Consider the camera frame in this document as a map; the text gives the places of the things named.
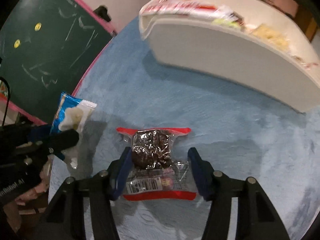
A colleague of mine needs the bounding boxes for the blue white snack packet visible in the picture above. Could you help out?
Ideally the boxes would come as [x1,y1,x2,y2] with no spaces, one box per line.
[50,92,97,134]

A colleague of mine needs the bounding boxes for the clear red dark snack packet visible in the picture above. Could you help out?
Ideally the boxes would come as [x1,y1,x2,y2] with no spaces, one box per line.
[116,127,197,202]

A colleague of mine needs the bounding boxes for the clear bag puffed corn snacks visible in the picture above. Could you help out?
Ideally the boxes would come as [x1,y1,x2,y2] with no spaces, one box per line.
[251,24,290,53]

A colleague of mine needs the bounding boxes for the red cookies milk flavour bag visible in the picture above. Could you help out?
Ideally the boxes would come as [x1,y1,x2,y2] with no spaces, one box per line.
[139,0,238,21]

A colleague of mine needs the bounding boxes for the blue plush table cover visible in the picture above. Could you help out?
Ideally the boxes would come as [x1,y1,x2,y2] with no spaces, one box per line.
[49,19,319,239]

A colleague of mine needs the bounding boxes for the white plastic storage bin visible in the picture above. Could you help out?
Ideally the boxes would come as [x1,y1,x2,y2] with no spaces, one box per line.
[139,0,319,112]

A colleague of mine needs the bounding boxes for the green yellow snack packet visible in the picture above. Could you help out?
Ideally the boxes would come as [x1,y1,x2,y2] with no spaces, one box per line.
[212,18,241,29]

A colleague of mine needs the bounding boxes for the green chalkboard pink frame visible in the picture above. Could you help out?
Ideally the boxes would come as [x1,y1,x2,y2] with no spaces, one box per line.
[1,0,117,124]

